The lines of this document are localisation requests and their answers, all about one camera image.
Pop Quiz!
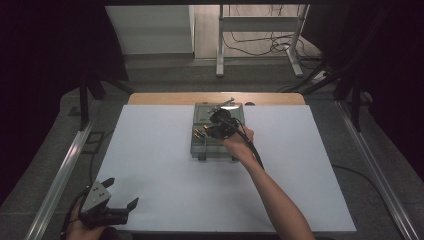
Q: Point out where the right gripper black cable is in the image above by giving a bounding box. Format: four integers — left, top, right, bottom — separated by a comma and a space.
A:
229, 117, 265, 170

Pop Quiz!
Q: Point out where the tangle of black floor cables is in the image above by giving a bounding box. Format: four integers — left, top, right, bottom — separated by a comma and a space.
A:
222, 31, 323, 58

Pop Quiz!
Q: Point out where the white wall panel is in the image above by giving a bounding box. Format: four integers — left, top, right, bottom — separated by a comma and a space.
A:
105, 4, 195, 56

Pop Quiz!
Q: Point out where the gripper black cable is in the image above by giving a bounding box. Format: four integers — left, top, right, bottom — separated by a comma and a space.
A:
229, 117, 265, 170
60, 189, 92, 234

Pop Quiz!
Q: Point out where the wooden table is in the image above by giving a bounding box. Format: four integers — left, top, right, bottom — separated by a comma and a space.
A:
127, 92, 307, 107

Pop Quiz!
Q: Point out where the black metal stand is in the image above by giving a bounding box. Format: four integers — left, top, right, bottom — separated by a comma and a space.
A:
301, 63, 365, 133
77, 70, 135, 132

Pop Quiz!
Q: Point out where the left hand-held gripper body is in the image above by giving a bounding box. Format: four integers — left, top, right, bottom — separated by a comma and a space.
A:
79, 180, 130, 229

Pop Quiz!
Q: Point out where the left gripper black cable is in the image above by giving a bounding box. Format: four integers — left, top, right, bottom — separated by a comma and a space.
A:
60, 189, 92, 234

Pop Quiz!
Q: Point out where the aluminium rail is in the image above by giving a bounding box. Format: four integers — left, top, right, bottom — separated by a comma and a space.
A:
334, 99, 422, 240
24, 119, 97, 240

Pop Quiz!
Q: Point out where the white desk frame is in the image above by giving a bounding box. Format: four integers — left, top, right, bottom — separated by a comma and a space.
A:
215, 4, 310, 79

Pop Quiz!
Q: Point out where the person's left hand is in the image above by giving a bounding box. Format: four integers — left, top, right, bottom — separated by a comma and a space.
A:
64, 205, 109, 240

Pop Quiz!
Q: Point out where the clear plastic storage box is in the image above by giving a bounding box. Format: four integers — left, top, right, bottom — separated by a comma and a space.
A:
189, 101, 246, 162

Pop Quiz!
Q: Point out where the white table mat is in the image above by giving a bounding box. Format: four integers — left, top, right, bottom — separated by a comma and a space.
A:
95, 104, 357, 233

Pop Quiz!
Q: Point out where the person's right hand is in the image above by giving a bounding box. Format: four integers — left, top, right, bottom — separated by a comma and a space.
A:
220, 124, 256, 165

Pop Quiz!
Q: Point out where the black curtain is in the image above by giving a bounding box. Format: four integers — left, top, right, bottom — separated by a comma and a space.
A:
301, 3, 424, 183
0, 0, 129, 206

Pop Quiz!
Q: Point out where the black floor cable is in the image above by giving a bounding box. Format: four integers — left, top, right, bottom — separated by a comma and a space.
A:
331, 163, 383, 189

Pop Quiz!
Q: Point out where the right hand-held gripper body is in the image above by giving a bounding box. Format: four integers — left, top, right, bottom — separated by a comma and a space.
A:
207, 97, 242, 140

